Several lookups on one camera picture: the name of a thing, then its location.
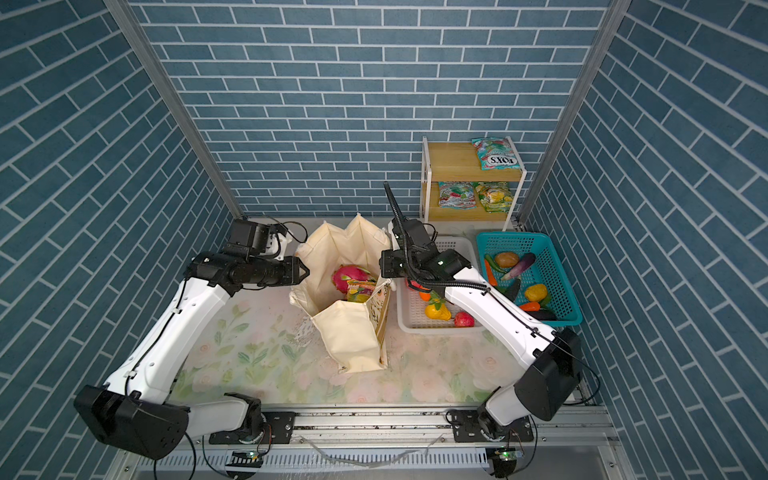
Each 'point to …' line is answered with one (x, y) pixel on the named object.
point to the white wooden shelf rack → (459, 162)
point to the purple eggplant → (525, 262)
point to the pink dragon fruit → (349, 272)
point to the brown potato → (507, 259)
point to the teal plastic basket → (526, 269)
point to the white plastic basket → (411, 310)
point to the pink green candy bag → (457, 195)
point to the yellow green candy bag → (496, 196)
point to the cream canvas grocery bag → (354, 331)
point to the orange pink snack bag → (359, 291)
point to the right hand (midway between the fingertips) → (378, 257)
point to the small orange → (425, 296)
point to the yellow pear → (443, 313)
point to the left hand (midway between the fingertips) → (305, 270)
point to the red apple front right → (463, 319)
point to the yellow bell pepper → (536, 292)
